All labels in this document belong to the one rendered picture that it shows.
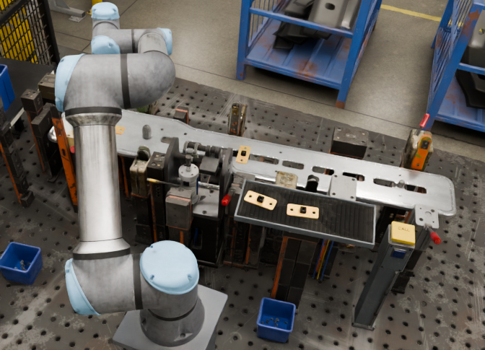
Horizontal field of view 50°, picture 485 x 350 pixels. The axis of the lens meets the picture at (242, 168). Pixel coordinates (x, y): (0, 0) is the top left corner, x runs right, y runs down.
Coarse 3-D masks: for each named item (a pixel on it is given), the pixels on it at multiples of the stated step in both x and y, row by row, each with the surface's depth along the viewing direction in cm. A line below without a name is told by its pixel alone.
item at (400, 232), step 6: (396, 222) 140; (396, 228) 139; (402, 228) 139; (408, 228) 139; (414, 228) 139; (396, 234) 137; (402, 234) 137; (408, 234) 137; (414, 234) 138; (396, 240) 136; (402, 240) 136; (408, 240) 136; (414, 240) 136
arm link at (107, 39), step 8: (104, 24) 145; (112, 24) 147; (96, 32) 143; (104, 32) 142; (112, 32) 143; (120, 32) 143; (128, 32) 143; (96, 40) 141; (104, 40) 140; (112, 40) 141; (120, 40) 142; (128, 40) 143; (96, 48) 140; (104, 48) 140; (112, 48) 140; (120, 48) 143; (128, 48) 143
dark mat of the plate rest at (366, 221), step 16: (256, 192) 144; (272, 192) 144; (288, 192) 145; (240, 208) 140; (256, 208) 140; (320, 208) 142; (336, 208) 142; (352, 208) 142; (368, 208) 143; (288, 224) 137; (304, 224) 137; (320, 224) 138; (336, 224) 138; (352, 224) 138; (368, 224) 139; (368, 240) 135
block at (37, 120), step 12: (48, 108) 187; (36, 120) 182; (48, 120) 188; (36, 132) 184; (48, 144) 192; (48, 156) 194; (60, 156) 203; (48, 168) 197; (60, 168) 205; (48, 180) 201
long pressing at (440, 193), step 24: (120, 120) 185; (144, 120) 186; (168, 120) 187; (120, 144) 176; (144, 144) 177; (168, 144) 178; (216, 144) 180; (240, 144) 181; (264, 144) 182; (240, 168) 173; (264, 168) 173; (288, 168) 174; (312, 168) 175; (336, 168) 176; (360, 168) 177; (384, 168) 177; (360, 192) 169; (384, 192) 170; (408, 192) 170; (432, 192) 171
